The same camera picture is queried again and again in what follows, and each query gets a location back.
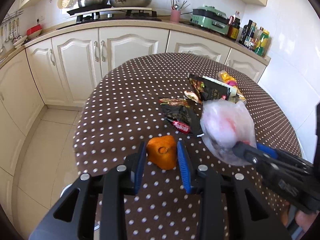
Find large dark soy sauce bottle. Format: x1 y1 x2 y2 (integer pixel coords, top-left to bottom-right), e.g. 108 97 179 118
227 11 240 41

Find black snack wrapper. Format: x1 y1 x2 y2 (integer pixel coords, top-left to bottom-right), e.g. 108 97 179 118
159 98 204 138

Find clear plastic bag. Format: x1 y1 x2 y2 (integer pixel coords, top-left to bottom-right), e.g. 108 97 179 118
200 99 257 166

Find green electric grill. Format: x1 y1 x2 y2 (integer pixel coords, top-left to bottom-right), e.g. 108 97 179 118
190 5 229 35

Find person's right hand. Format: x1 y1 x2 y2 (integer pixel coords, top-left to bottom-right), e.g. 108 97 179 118
280 201 319 239

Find black noodle packet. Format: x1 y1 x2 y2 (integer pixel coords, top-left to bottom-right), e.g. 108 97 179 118
184 73 246 104

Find red white bowl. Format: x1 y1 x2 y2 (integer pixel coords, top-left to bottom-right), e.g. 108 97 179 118
26 24 42 40

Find hanging utensil rack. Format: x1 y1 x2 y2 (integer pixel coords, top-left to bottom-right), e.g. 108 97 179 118
1 10 23 56

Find yellow bag with pink band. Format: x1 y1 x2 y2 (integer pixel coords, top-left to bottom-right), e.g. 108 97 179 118
217 70 238 87

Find green yellow bottle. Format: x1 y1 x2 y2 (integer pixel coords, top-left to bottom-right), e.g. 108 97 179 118
254 29 270 56

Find pink utensil cup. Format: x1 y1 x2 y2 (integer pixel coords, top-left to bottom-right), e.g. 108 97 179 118
170 9 181 23

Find lower cream cabinets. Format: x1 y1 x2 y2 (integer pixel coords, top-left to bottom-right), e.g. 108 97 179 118
1 26 268 218

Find black gas stove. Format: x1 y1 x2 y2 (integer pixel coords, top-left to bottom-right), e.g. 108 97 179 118
57 7 161 30

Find brown polka dot tablecloth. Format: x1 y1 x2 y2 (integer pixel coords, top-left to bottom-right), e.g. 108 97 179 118
73 53 301 239

